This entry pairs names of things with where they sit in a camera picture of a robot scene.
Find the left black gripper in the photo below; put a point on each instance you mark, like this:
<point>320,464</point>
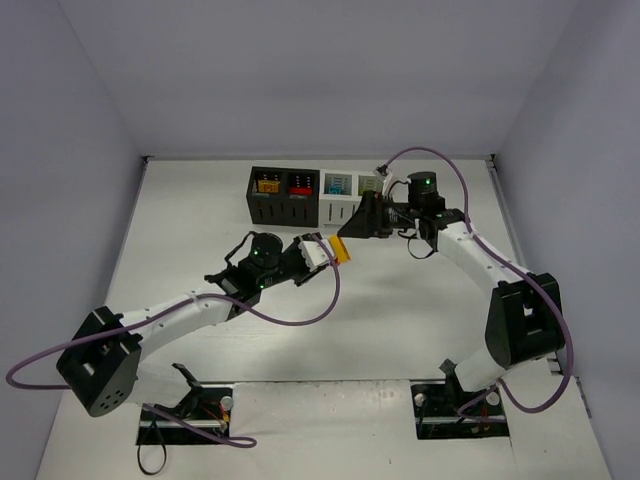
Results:
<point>304,272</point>

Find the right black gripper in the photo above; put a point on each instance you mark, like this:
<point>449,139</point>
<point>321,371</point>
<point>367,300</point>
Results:
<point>376,215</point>

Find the yellow red arch lego stack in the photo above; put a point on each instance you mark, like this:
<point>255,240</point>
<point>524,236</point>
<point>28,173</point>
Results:
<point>341,253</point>

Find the red blue orange lego stack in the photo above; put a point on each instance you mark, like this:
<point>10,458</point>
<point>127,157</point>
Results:
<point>336,190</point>

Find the large red lego brick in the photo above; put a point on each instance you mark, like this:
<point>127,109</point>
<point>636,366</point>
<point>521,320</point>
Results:
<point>301,191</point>

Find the small orange lego cube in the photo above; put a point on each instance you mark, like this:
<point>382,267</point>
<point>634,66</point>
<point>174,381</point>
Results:
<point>268,184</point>

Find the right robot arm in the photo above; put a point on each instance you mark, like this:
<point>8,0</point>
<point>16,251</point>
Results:
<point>520,325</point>

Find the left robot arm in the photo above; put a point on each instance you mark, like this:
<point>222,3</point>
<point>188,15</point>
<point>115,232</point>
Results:
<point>108,364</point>

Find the white double bin container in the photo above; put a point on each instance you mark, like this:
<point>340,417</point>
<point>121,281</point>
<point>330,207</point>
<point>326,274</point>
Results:
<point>336,210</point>

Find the black double bin container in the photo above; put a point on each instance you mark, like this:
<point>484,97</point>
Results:
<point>284,209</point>

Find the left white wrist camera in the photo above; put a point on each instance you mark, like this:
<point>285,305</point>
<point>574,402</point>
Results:
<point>316,253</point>

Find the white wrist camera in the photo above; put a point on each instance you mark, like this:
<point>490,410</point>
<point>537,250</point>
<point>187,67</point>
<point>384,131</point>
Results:
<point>316,253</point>
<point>386,178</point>

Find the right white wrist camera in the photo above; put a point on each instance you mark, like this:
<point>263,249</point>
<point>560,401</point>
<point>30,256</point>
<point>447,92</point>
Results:
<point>386,178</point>

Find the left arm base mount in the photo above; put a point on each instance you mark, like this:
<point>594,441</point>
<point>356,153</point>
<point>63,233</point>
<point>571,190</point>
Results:
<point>212,414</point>

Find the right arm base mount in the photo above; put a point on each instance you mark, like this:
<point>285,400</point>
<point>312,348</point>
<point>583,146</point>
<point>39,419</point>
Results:
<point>440,413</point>

